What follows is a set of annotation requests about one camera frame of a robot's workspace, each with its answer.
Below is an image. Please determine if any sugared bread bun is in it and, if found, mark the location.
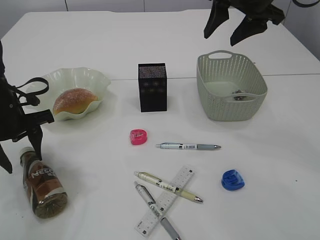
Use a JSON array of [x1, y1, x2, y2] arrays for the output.
[[52, 88, 99, 116]]

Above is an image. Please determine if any brown coffee bottle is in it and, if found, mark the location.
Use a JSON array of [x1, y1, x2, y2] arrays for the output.
[[20, 146, 68, 219]]

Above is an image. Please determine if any cream yellow pen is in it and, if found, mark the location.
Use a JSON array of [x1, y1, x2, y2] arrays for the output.
[[134, 171, 204, 203]]

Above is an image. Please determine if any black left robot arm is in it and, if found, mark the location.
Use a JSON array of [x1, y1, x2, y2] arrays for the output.
[[0, 58, 54, 160]]

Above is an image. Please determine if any blue pencil sharpener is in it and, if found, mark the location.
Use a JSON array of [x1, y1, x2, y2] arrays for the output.
[[221, 169, 245, 191]]

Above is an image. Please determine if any transparent plastic ruler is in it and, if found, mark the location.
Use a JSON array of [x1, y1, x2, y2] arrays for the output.
[[135, 166, 194, 231]]

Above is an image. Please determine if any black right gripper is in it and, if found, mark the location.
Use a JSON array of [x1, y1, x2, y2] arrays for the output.
[[203, 0, 285, 46]]

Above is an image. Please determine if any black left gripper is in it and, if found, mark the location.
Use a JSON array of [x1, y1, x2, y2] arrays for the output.
[[0, 82, 54, 174]]

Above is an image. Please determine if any grey green plastic basket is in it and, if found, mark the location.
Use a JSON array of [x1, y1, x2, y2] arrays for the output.
[[196, 51, 268, 122]]

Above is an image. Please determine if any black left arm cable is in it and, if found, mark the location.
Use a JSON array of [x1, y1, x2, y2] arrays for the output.
[[9, 77, 50, 106]]

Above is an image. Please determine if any black mesh pen holder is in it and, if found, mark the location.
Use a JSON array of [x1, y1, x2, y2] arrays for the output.
[[138, 63, 167, 113]]

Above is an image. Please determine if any pink pencil sharpener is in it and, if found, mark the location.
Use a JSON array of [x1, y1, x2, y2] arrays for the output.
[[129, 129, 148, 146]]

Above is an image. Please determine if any blue clear grey pen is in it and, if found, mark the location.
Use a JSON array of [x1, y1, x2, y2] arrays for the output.
[[156, 142, 222, 151]]

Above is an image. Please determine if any paper ball pinkish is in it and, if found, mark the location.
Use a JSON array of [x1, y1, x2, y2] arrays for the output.
[[232, 89, 248, 101]]

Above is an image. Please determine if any pale green wavy plate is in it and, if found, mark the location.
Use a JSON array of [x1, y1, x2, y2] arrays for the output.
[[27, 67, 111, 121]]

